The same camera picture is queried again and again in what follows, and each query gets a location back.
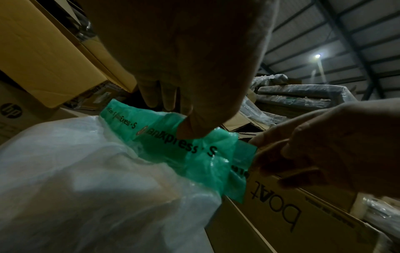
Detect white translucent plastic bag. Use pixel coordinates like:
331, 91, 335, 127
0, 115, 223, 253

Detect clear plastic-wrapped item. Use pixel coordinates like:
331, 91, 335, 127
351, 194, 400, 239

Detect cardboard box with round logo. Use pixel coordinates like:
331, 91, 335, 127
0, 80, 83, 146

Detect cardboard box with white label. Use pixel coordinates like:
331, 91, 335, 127
64, 81, 127, 112

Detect cardboard box with handwriting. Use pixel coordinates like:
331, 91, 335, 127
205, 168, 393, 253

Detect person's left hand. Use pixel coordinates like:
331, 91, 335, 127
78, 0, 280, 140

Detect person's right hand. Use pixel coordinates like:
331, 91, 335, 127
249, 98, 400, 199

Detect plastic-wrapped flat stack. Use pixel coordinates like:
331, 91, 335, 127
256, 84, 358, 119

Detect crumpled clear plastic wrap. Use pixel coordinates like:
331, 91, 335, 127
240, 95, 290, 127

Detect plastic-wrapped bundle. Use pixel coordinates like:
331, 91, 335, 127
251, 73, 290, 88

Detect large plain cardboard box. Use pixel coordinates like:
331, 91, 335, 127
0, 0, 139, 109

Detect green printed plastic bag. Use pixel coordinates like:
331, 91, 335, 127
99, 99, 259, 204

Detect flattened cardboard pieces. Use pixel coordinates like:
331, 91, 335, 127
221, 113, 274, 143

